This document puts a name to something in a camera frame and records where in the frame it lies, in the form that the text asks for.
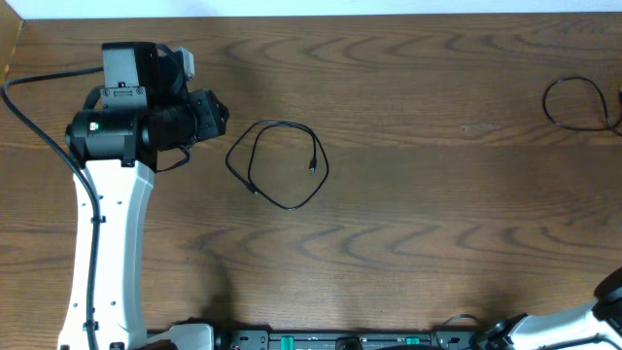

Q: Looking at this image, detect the black USB cable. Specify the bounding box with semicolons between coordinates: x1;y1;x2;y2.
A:
225;120;331;212
541;76;622;137

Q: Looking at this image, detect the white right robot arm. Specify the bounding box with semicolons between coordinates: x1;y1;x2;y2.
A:
476;269;621;350

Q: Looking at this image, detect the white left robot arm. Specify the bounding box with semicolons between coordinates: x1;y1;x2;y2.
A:
57;42;228;349

